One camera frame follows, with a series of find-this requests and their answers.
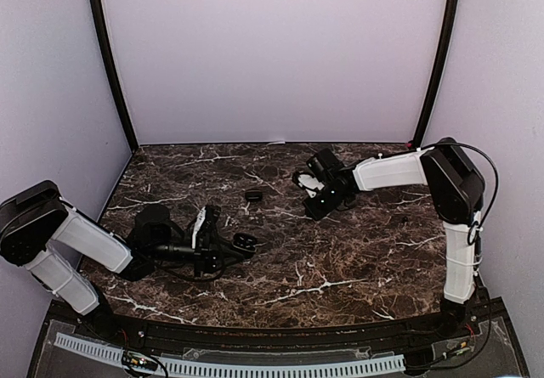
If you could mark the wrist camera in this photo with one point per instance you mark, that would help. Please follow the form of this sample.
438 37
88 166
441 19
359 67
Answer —
308 182
207 214

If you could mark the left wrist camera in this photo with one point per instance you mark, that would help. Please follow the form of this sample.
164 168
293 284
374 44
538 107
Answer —
207 214

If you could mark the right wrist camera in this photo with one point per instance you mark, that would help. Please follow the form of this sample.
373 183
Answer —
308 182

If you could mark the right black frame post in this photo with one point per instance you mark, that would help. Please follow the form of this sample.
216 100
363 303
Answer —
437 71

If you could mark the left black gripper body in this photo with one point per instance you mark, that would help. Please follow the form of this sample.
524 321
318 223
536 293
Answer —
201 256

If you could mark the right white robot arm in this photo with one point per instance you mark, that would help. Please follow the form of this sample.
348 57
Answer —
455 185

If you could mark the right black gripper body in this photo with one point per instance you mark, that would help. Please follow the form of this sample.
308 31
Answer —
331 201

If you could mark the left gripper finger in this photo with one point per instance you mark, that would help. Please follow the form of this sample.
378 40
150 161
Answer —
228 259
223 244

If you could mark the black front rail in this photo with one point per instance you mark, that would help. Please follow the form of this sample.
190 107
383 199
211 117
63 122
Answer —
414 332

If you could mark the left black frame post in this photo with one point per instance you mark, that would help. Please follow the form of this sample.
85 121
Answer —
101 31

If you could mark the white slotted cable duct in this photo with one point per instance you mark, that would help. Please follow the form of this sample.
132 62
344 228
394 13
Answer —
211 363

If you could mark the black frame post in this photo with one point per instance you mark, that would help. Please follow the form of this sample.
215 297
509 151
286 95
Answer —
101 31
437 71

